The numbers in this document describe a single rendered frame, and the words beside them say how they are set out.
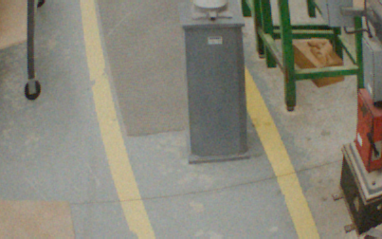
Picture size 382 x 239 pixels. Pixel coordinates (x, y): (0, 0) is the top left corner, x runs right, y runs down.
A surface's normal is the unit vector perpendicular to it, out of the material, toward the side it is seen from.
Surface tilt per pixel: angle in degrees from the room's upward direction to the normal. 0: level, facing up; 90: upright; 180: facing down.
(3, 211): 0
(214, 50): 90
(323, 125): 0
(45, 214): 0
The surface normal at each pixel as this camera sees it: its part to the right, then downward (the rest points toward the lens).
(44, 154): -0.04, -0.84
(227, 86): 0.07, 0.53
